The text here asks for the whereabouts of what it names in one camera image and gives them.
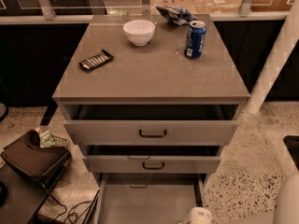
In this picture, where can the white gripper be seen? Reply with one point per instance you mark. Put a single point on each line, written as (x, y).
(198, 216)

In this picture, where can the grey drawer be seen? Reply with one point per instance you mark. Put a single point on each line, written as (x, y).
(151, 125)
(148, 199)
(152, 159)

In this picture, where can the grey drawer cabinet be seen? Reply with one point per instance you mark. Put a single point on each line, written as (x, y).
(156, 74)

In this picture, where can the black device on stand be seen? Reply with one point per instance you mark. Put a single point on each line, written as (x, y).
(27, 157)

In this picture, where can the blue soda can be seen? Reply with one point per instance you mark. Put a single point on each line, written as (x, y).
(195, 38)

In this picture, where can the black table at left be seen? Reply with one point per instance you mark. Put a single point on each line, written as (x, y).
(23, 200)

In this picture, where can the black snack bar packet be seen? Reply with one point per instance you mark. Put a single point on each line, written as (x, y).
(96, 61)

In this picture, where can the white bowl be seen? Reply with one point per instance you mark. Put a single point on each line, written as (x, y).
(139, 32)

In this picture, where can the blue chip bag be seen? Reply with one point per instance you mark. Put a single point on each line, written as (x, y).
(176, 15)

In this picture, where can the white diagonal post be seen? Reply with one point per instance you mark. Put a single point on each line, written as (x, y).
(280, 52)

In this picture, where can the wire basket with green packet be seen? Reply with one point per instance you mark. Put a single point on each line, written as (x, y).
(47, 139)

